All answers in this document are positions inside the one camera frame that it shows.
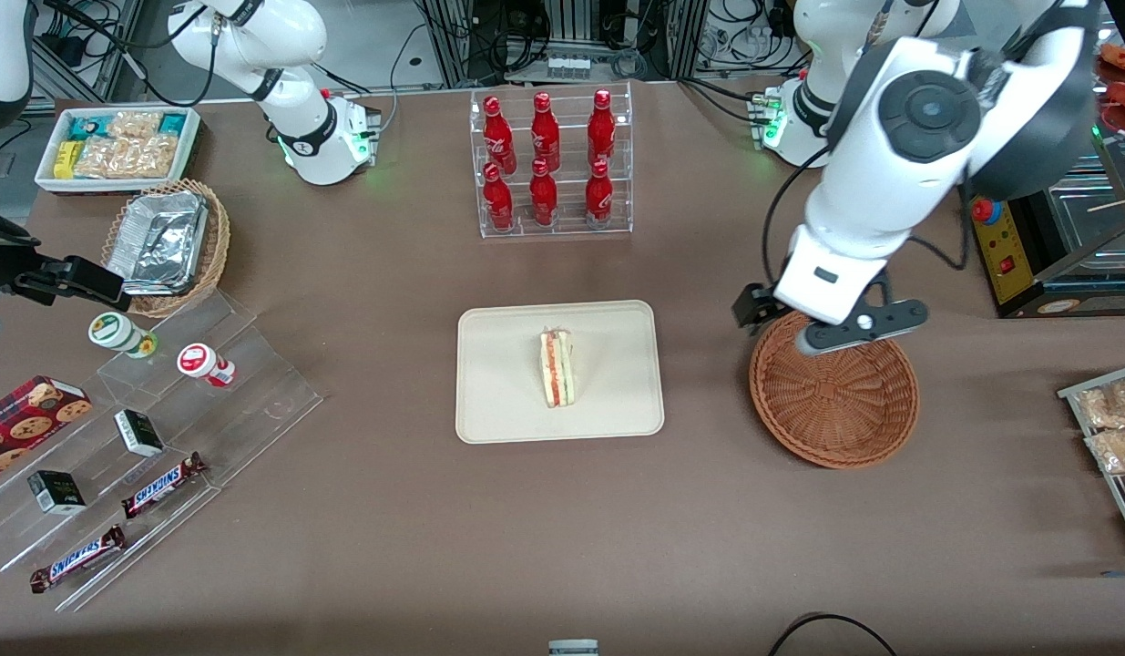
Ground round brown wicker basket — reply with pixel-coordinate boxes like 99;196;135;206
748;310;921;471

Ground silver foil packets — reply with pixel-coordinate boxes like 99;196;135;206
106;189;210;295

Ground red tartan cookie box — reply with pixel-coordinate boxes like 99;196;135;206
0;374;95;486

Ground clear pastry bag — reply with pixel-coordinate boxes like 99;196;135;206
1084;425;1125;477
1074;377;1125;430

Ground clear acrylic stepped stand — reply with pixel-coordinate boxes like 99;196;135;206
0;289;325;614

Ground clear acrylic bottle rack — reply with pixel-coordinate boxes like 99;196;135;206
468;81;635;241

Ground cream rectangular tray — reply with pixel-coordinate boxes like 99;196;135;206
455;300;666;446

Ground red cola bottle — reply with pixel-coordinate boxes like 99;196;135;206
529;158;559;228
483;96;517;176
483;162;515;232
585;159;614;229
588;87;617;168
530;91;562;172

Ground grey power strip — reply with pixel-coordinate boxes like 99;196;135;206
545;52;619;80

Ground tray of packaged snacks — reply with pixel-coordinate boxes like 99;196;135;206
1057;362;1125;559

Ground white snack bin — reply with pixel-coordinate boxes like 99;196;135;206
34;106;202;196

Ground plastic triangle sandwich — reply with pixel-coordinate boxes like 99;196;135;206
537;329;575;410

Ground Snickers chocolate bar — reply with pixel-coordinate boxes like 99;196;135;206
120;451;209;521
28;524;127;595

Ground clear cracker bag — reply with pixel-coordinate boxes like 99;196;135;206
74;136;178;180
106;110;163;140

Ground black table cable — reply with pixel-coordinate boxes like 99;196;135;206
766;612;901;656

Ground black yellow appliance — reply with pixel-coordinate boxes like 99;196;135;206
966;36;1125;321

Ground green lid sunflower cup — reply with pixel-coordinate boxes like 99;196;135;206
87;311;159;360

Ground wicker basket holding foil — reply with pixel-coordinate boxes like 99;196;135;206
101;178;231;319

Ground red lid white cup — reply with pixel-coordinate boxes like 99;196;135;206
176;342;238;389

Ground small black carton box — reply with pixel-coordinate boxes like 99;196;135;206
26;469;87;517
113;408;166;458

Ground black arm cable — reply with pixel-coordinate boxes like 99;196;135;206
760;159;829;307
906;164;975;272

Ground aluminium frame rack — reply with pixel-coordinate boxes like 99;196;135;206
414;0;711;85

